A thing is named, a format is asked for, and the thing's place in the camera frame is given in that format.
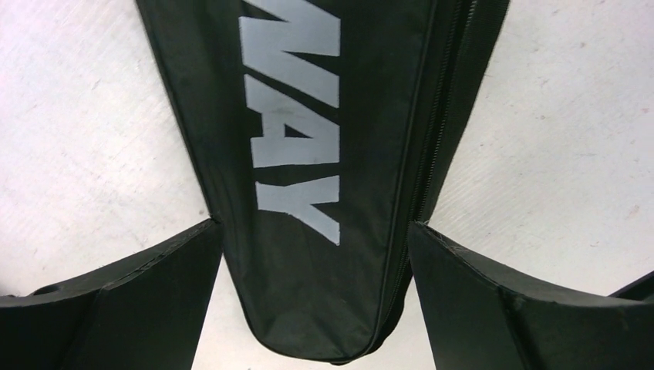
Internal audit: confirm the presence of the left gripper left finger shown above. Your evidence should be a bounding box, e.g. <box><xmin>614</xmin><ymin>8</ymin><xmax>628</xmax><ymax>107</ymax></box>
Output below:
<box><xmin>1</xmin><ymin>219</ymin><xmax>223</xmax><ymax>369</ymax></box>

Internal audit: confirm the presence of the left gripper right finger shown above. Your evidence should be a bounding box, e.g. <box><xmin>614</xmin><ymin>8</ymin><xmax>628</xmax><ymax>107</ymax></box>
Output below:
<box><xmin>408</xmin><ymin>223</ymin><xmax>653</xmax><ymax>369</ymax></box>

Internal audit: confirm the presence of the black Crossway racket bag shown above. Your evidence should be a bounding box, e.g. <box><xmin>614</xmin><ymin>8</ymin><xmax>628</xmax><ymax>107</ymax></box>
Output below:
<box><xmin>137</xmin><ymin>1</ymin><xmax>509</xmax><ymax>365</ymax></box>

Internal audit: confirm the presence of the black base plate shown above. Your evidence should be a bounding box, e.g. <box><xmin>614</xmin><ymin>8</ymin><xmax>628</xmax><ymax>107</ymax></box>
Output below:
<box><xmin>611</xmin><ymin>271</ymin><xmax>654</xmax><ymax>301</ymax></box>

